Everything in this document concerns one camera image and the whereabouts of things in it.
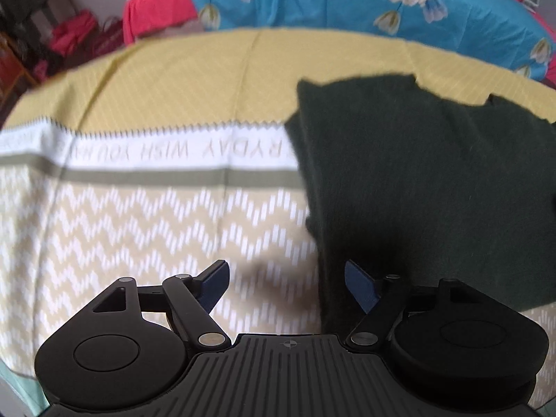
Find dark red bag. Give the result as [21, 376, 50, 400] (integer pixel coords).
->
[93, 15, 125, 58]

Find dark furniture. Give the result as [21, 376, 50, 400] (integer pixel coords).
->
[0, 0, 68, 42]

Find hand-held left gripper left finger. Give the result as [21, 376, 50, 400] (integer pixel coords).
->
[93, 260, 229, 350]

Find yellow zigzag patterned bed sheet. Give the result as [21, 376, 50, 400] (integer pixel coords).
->
[0, 28, 556, 383]

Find dark green sweater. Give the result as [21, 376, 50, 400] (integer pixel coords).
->
[284, 74, 556, 335]

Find pink clothes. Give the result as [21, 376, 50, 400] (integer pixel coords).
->
[49, 10, 97, 55]

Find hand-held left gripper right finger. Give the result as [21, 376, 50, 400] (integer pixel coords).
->
[344, 261, 476, 350]

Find blue floral red-edged quilt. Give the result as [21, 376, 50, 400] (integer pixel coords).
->
[123, 0, 556, 85]

